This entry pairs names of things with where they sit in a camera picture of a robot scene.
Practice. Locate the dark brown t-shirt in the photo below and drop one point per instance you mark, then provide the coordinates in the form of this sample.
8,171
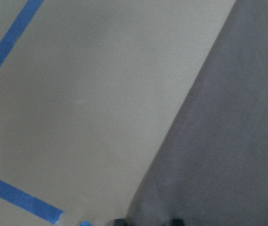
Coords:
212,167

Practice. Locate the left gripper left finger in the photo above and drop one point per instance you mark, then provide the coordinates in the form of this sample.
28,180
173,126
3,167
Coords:
119,222

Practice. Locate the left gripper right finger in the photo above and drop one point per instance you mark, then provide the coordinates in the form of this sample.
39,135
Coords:
177,222

